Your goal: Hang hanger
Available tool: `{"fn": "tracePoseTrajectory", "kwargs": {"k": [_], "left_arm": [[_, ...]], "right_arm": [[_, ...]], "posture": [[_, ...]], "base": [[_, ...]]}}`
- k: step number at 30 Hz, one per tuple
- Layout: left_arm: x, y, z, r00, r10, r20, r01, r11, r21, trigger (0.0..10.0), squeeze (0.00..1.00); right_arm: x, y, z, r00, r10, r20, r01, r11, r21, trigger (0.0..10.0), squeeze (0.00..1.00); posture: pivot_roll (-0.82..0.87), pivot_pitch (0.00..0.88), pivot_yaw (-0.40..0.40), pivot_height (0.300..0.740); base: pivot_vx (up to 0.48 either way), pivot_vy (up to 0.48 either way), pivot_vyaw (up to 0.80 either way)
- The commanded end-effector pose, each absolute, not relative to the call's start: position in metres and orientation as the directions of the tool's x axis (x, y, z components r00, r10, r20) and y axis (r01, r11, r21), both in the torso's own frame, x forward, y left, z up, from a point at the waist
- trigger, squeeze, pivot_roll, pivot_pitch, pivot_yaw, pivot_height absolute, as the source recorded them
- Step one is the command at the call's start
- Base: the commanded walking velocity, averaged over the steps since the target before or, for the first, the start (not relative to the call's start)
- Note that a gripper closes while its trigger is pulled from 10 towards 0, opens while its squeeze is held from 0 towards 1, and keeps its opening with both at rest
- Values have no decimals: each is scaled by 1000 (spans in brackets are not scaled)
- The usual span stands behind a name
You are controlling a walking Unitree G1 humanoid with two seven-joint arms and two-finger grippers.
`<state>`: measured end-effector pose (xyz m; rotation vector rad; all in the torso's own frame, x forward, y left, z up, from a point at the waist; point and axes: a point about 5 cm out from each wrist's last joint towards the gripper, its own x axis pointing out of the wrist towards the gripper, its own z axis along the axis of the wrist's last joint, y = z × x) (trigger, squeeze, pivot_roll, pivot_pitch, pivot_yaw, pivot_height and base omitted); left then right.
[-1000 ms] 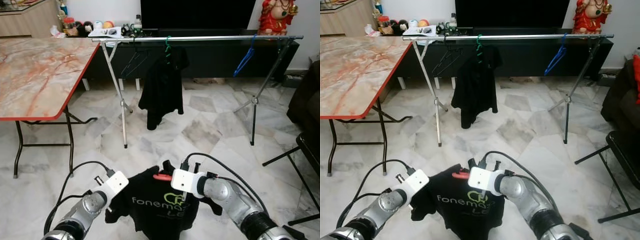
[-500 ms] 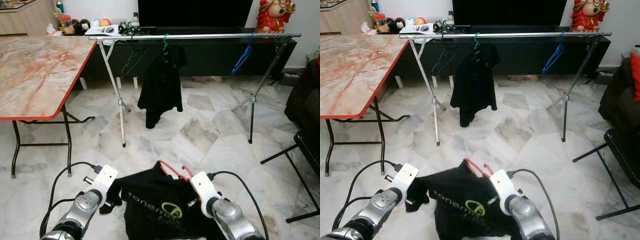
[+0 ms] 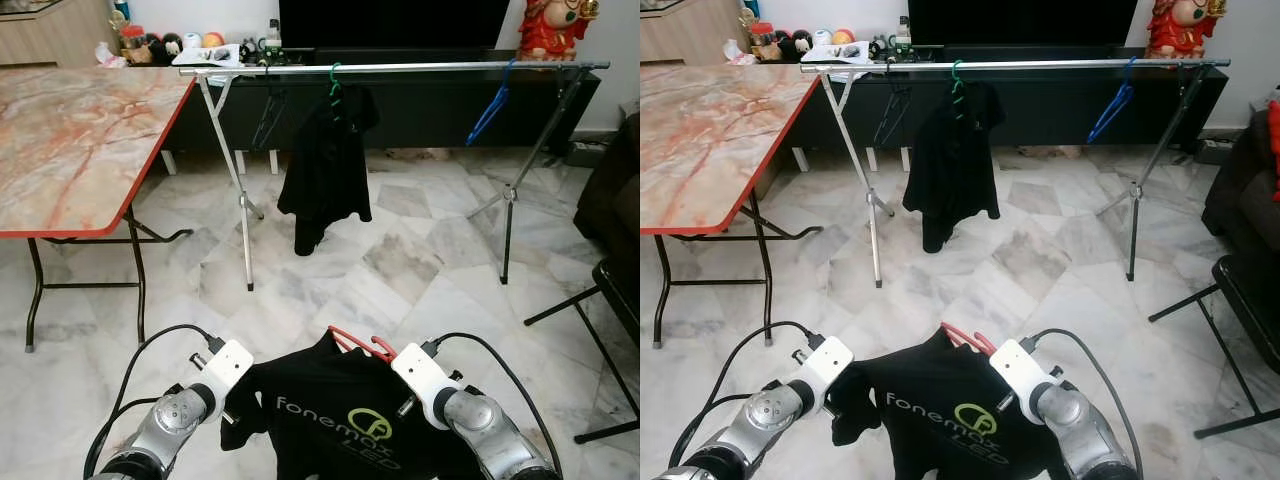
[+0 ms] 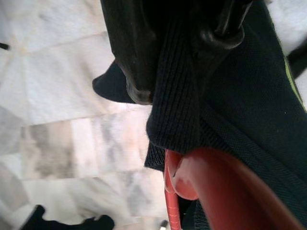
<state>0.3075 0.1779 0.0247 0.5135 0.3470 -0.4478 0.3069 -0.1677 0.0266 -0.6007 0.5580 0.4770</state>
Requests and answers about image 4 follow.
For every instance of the black polo shirt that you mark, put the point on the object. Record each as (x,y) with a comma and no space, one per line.
(239,100)

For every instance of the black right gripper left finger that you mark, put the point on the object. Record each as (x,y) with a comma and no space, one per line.
(134,48)

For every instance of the red plastic hanger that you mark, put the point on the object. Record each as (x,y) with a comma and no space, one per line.
(227,191)

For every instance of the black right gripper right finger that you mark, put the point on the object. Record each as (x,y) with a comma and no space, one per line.
(225,36)

